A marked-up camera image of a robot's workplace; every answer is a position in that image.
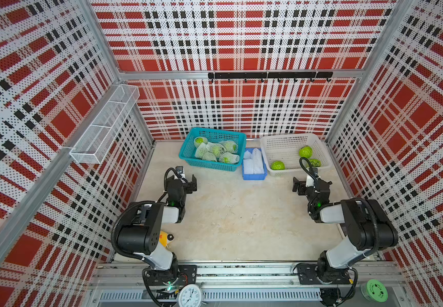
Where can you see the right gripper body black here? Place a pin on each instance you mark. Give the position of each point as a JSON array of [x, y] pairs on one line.
[[303, 188]]

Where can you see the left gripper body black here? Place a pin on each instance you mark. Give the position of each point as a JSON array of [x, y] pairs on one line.
[[187, 184]]

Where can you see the green custard apple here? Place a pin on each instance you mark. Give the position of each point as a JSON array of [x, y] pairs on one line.
[[305, 152], [315, 162], [278, 165]]

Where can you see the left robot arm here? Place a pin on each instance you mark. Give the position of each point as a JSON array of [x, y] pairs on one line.
[[137, 233]]

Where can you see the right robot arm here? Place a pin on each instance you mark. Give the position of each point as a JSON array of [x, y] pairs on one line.
[[368, 229]]

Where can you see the stack of white foam nets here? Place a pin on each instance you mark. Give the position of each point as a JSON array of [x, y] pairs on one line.
[[252, 162]]

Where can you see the teal plastic basket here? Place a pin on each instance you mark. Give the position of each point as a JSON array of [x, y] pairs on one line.
[[193, 155]]

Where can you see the yellow plush toy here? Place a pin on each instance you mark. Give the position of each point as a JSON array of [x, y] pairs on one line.
[[165, 239]]

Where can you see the white plastic basket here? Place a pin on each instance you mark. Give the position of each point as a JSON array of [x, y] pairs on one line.
[[285, 148]]

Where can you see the blue plastic tray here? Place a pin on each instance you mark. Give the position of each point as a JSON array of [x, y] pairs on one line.
[[255, 177]]

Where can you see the green tape spool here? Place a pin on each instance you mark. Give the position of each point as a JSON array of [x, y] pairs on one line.
[[375, 291]]

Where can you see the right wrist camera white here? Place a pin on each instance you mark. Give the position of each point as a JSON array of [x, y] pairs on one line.
[[309, 181]]

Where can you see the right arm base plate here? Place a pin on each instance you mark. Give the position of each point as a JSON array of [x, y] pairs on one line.
[[314, 274]]

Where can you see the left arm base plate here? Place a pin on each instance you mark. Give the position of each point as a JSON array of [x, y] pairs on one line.
[[178, 276]]

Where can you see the black hook rail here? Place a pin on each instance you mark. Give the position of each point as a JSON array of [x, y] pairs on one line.
[[270, 75]]

